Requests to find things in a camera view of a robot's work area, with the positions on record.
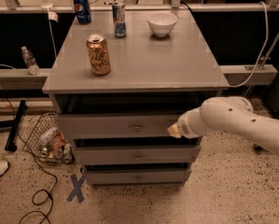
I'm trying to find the metal window rail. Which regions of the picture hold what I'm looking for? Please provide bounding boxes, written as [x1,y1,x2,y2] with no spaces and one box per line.
[0,3,279,14]

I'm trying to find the white bowl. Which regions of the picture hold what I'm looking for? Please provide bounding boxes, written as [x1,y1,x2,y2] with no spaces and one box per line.
[147,12,178,37]

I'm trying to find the grey drawer cabinet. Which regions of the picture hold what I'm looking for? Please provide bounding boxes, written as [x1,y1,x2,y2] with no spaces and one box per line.
[43,9,228,173]

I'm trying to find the blue tape cross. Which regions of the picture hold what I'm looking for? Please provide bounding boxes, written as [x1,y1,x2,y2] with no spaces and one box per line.
[66,175,85,203]

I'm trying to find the slim Red Bull can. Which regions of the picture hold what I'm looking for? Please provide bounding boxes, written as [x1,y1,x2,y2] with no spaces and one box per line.
[112,2,126,38]

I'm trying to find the grey middle drawer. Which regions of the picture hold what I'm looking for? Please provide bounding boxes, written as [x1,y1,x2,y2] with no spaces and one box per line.
[73,146,201,165]

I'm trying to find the blue Pepsi can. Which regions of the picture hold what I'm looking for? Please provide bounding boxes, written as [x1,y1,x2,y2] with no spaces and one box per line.
[73,0,91,24]

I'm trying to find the grey drawer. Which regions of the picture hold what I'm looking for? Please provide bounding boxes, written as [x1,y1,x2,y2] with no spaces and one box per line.
[73,146,201,165]
[84,168,191,186]
[56,114,179,139]

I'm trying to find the black floor cable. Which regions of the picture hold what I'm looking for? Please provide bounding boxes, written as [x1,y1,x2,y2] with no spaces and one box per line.
[0,63,59,224]

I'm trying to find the white cable with tag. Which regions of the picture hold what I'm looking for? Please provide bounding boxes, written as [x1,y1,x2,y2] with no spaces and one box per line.
[35,0,59,60]

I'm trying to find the grey top drawer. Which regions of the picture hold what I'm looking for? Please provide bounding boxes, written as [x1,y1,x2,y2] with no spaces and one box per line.
[56,114,179,139]

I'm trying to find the clear plastic water bottle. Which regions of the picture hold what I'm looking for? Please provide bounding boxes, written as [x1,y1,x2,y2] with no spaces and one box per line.
[21,47,40,76]

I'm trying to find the white cable right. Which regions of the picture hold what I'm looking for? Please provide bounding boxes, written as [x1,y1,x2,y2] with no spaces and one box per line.
[228,1,270,89]

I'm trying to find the wire basket with items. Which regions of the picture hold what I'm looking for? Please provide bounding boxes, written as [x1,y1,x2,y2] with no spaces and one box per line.
[23,112,74,164]

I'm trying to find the orange patterned soda can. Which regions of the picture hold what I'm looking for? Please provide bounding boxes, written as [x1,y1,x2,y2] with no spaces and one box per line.
[86,34,111,76]

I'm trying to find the black stand leg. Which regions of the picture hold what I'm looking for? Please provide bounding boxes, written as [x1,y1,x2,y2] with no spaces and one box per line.
[5,100,27,152]

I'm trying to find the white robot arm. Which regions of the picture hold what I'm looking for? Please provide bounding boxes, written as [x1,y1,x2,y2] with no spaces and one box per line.
[168,96,279,156]

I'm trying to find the grey bottom drawer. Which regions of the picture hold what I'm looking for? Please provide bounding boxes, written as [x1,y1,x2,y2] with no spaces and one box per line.
[84,168,191,186]

